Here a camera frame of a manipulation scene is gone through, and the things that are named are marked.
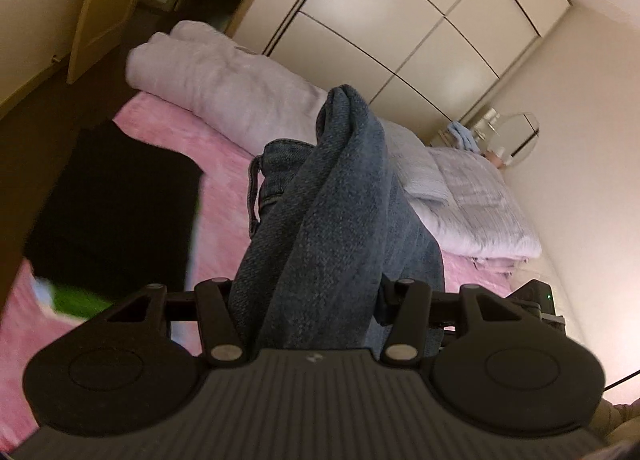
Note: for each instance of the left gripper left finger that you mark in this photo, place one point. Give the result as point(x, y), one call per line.
point(220, 342)

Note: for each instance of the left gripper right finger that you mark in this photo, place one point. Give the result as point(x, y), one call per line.
point(404, 307)

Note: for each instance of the blue denim jeans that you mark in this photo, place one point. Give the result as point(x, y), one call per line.
point(329, 221)

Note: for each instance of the operator hand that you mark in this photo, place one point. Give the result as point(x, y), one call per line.
point(616, 423)

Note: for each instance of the pink folded pillowcases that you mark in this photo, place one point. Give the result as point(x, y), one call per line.
point(500, 266)

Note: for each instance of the pink floral blanket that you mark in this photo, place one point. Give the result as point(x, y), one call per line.
point(218, 243)

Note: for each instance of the black folded garment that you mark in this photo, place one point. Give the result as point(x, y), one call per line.
point(119, 217)

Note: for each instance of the grey small pillow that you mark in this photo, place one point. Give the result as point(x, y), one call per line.
point(415, 166)

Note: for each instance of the green folded garment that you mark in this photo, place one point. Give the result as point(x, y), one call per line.
point(77, 303)

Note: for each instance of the light blue cloth on shelf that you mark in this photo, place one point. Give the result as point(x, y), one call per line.
point(463, 138)

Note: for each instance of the light blue folded garment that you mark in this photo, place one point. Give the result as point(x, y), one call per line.
point(43, 291)

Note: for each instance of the striped lilac folded quilt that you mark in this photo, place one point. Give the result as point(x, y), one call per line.
point(253, 100)

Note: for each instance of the cream wardrobe doors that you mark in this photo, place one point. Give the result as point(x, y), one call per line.
point(419, 63)

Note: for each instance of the round wall mirror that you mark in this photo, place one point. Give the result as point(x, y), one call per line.
point(514, 138)

